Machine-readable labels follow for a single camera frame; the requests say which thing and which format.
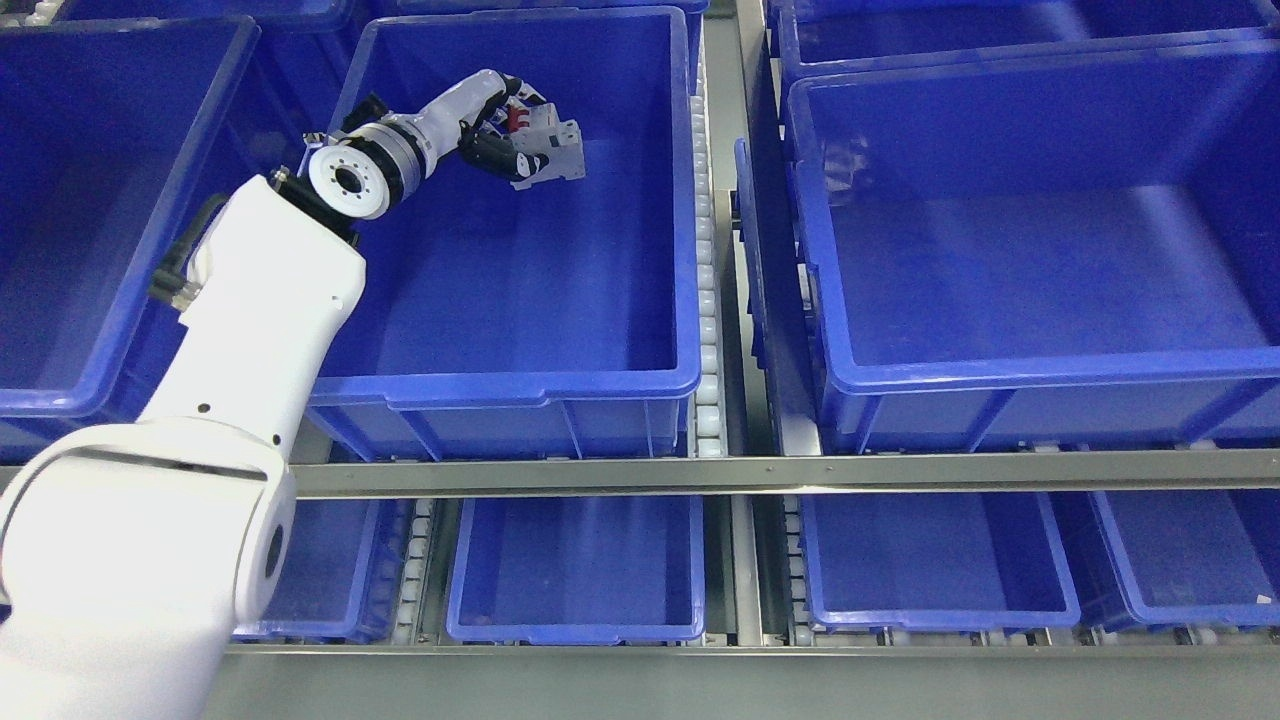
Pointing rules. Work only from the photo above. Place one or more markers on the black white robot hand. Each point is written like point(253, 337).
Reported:
point(466, 119)

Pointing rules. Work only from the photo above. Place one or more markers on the grey red circuit breaker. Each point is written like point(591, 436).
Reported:
point(539, 131)

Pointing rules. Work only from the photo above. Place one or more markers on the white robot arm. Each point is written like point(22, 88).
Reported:
point(131, 552)

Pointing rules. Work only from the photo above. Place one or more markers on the blue bin upper middle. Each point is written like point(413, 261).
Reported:
point(559, 321)

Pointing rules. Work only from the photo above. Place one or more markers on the blue bin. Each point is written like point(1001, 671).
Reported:
point(1074, 249)
point(1182, 557)
point(579, 571)
point(111, 141)
point(936, 562)
point(559, 321)
point(341, 578)

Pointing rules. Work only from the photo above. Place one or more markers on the blue bin upper left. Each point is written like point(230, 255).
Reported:
point(111, 141)

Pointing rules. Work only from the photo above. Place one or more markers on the white roller track middle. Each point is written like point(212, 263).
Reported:
point(707, 434)

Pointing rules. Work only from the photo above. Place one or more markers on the blue bin lower middle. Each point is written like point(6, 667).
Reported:
point(579, 571)

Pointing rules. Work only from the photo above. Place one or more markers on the blue bin lower left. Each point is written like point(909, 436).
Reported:
point(341, 578)

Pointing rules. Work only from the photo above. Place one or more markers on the blue bin upper right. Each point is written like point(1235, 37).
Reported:
point(1074, 249)

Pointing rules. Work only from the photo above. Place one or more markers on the blue bin lower far right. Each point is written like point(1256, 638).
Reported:
point(1182, 557)

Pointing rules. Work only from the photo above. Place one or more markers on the steel shelf front rail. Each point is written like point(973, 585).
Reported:
point(1182, 468)

